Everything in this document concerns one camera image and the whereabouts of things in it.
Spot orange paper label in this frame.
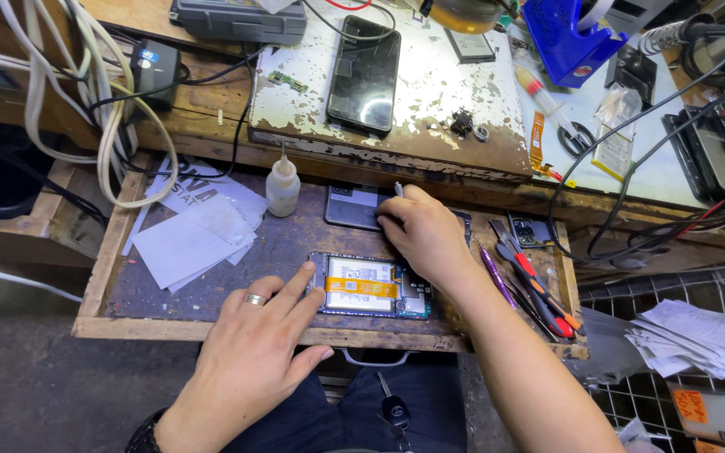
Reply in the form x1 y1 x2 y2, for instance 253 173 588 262
672 388 710 424

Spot red wire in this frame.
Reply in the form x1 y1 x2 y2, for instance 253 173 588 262
676 170 725 238

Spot phone battery in clear bag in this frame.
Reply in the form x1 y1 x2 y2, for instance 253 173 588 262
590 87 644 184

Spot bundle of white cables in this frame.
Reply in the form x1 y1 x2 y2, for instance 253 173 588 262
0 0 180 210

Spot orange flex cable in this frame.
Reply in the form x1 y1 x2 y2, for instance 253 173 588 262
529 111 563 181

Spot grey phone back cover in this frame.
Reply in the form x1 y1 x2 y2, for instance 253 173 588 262
324 182 472 247

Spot purple screwdriver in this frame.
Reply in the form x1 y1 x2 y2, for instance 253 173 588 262
475 237 519 310

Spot thin black cable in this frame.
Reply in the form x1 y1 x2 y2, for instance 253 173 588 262
89 0 399 180

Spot clear syringe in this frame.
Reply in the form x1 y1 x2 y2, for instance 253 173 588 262
514 63 581 137

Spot white paper sheets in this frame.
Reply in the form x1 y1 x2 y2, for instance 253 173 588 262
121 157 269 294

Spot black power adapter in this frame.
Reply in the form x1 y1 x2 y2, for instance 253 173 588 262
130 39 181 112

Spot soldering iron with spring stand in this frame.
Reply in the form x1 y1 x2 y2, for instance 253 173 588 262
637 13 725 58

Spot phone with white battery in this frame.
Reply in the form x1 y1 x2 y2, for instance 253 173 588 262
305 251 433 321

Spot white plastic dropper bottle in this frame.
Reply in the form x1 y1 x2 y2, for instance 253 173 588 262
266 141 302 219

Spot person's dark trousers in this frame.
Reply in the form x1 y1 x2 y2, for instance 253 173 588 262
223 361 468 453

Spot wooden drawer tray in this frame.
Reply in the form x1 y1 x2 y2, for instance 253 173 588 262
72 151 590 361

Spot metal drawer handle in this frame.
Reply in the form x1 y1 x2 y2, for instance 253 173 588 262
340 349 415 367

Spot yellow metal bowl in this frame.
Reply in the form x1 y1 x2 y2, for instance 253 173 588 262
428 0 509 36

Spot small black phone parts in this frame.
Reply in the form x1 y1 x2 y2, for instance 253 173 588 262
425 107 491 143

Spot black rubber ring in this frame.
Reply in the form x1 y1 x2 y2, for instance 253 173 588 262
557 121 598 159

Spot grey plastic case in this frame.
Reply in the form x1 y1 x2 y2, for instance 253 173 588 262
169 0 308 45

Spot black phone camera frame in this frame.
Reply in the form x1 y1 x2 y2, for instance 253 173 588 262
506 210 556 248

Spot black smartphone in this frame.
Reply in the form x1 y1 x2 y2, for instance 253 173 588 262
325 15 403 137

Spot person's left hand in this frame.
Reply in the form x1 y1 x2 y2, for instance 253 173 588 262
170 261 336 443

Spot small black phone battery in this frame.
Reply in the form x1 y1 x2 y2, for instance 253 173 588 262
443 28 497 64

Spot blue plastic holder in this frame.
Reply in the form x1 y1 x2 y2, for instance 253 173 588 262
521 0 629 89

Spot worn white painted board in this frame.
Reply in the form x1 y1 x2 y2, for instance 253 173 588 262
247 0 534 184

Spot stack of white paper slips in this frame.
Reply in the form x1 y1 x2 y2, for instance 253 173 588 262
624 298 725 380

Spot small green circuit board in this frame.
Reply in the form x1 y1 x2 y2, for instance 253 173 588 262
267 70 309 94

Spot stack of black phone frames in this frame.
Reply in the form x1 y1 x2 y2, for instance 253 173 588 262
662 94 725 206

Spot person's right hand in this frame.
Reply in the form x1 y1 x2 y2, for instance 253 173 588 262
374 184 484 298

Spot bundle of black cables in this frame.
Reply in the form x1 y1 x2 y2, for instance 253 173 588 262
548 38 725 264

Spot black metal bracket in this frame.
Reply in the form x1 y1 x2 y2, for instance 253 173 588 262
604 44 658 105

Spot white wire rack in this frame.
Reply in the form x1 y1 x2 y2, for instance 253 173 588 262
579 271 725 453

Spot black car key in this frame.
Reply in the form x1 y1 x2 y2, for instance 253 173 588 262
374 370 414 453

